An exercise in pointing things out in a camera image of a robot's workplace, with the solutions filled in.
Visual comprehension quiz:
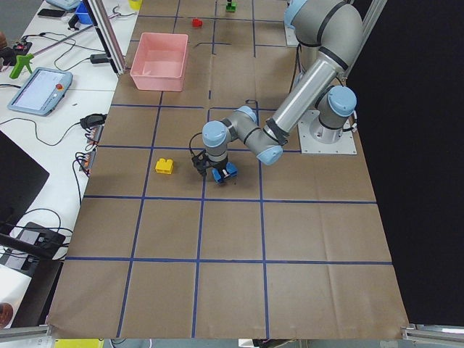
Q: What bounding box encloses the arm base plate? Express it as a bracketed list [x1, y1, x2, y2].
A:
[284, 22, 305, 47]
[297, 110, 357, 155]

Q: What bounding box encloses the yellow toy block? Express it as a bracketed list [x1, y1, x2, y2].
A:
[154, 158, 174, 175]

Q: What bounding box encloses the pink plastic box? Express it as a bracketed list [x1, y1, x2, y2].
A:
[130, 33, 189, 92]

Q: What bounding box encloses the aluminium frame post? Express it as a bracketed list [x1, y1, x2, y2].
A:
[83, 0, 126, 75]

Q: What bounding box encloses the blue storage bin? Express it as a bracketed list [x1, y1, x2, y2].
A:
[75, 1, 93, 25]

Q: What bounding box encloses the green toy block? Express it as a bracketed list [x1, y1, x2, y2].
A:
[225, 1, 237, 13]

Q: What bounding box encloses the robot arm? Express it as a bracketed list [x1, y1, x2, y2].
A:
[191, 1, 363, 183]

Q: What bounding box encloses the teach pendant tablet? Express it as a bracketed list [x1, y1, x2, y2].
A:
[7, 67, 73, 116]

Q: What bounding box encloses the green plastic gun tool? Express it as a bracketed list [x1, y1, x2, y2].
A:
[9, 54, 34, 79]

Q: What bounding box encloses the red toy block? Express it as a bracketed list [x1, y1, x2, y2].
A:
[191, 18, 203, 28]

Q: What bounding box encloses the black smartphone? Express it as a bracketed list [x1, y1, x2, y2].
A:
[37, 9, 66, 18]

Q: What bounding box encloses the blue toy block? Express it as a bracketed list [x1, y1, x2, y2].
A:
[212, 162, 238, 184]

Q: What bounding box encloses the black power adapter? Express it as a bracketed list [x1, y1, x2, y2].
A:
[89, 54, 109, 65]

